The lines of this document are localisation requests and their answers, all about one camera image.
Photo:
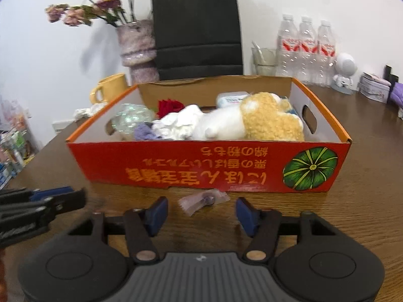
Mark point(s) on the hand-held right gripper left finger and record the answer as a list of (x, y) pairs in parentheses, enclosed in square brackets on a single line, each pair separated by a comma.
[(157, 215)]

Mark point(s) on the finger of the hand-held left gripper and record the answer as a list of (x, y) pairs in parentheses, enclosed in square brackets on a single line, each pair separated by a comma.
[(67, 199), (53, 193)]

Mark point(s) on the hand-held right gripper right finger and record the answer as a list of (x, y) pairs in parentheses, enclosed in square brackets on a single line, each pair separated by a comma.
[(246, 217)]

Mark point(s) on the small clear plastic packet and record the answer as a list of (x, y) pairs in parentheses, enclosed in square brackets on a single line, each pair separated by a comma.
[(201, 202)]

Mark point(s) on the orange cardboard box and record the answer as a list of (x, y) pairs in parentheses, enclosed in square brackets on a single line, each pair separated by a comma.
[(189, 166)]

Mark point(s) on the yellow and white plush toy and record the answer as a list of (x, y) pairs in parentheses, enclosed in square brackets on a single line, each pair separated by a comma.
[(267, 122)]

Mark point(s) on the rack of colourful packets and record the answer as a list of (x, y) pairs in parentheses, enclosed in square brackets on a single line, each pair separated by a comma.
[(12, 144)]

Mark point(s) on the white printed box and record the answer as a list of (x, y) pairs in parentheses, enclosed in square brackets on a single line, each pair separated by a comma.
[(63, 126)]

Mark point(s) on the purple cloth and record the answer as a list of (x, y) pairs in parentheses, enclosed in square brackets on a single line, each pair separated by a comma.
[(144, 132)]

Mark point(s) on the crumpled white tissue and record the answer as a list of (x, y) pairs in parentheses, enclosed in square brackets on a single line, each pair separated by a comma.
[(88, 111)]

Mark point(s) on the white fluffy cloth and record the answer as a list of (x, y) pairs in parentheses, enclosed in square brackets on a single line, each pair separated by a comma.
[(182, 122)]

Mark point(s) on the iridescent clear ball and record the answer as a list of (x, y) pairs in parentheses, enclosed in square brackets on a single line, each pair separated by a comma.
[(130, 119)]

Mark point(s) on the red fabric rose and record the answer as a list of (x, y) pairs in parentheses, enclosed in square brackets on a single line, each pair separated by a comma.
[(170, 107)]

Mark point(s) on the white wet wipes pack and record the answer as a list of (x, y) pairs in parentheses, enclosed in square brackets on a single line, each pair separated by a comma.
[(229, 99)]

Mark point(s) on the yellow mug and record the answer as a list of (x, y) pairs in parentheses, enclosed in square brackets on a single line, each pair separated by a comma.
[(113, 88)]

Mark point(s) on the clear glass cup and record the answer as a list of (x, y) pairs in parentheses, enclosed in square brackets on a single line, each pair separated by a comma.
[(266, 61)]

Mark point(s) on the mottled purple vase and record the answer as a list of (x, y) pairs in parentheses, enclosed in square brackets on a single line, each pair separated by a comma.
[(138, 50)]

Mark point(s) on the spoon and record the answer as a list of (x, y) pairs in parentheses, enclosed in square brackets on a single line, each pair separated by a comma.
[(257, 50)]

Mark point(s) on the clear water bottle red label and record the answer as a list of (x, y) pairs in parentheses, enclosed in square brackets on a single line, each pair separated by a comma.
[(308, 50), (326, 53), (287, 50)]

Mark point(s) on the white robot figurine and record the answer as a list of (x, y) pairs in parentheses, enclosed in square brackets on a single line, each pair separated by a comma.
[(344, 66)]

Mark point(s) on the small white box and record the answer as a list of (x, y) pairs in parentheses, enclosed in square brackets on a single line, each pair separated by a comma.
[(400, 111)]

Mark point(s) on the black paper bag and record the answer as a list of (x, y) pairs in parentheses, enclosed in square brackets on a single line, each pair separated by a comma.
[(196, 31)]

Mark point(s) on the purple pouch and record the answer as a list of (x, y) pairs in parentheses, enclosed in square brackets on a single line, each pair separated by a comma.
[(397, 92)]

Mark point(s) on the black rectangular object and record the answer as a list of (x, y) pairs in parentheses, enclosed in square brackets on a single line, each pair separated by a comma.
[(390, 72)]

